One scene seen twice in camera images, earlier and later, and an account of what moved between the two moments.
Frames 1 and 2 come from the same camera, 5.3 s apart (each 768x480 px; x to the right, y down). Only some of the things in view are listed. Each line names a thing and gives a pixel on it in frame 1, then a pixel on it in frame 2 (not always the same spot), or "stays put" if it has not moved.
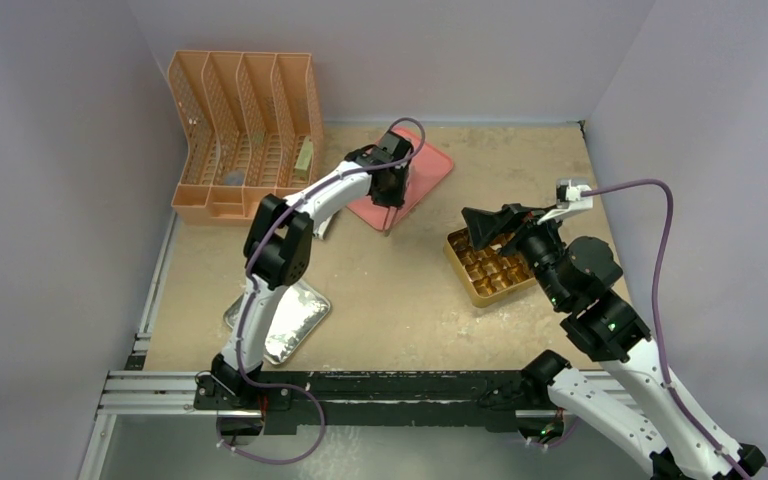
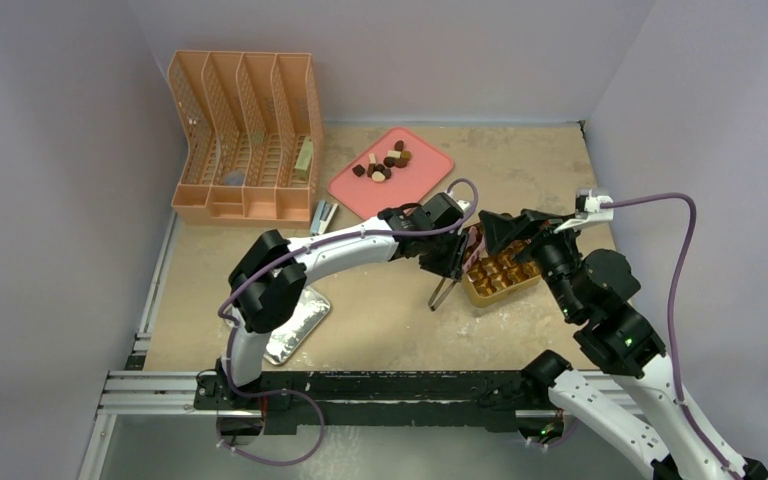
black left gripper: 396,198 -> 451,265
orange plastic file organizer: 251,125 stays put
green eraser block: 302,166 stays put
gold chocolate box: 489,273 stays put
